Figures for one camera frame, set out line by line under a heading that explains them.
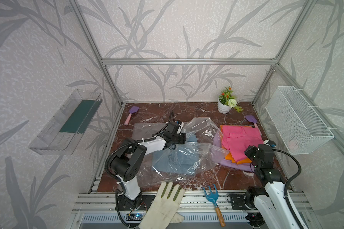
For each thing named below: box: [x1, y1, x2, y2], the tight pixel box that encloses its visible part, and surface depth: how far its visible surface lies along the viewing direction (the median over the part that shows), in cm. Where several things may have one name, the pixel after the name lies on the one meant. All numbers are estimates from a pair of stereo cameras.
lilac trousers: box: [212, 131, 255, 173], surface depth 87 cm
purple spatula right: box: [245, 114, 259, 130], surface depth 110 cm
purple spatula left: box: [123, 105, 140, 126], surface depth 113 cm
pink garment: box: [221, 124, 264, 163], surface depth 91 cm
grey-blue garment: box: [151, 133, 201, 176], surface depth 84 cm
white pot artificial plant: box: [217, 86, 244, 115], surface depth 106 cm
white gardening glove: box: [138, 181, 186, 229], surface depth 72 cm
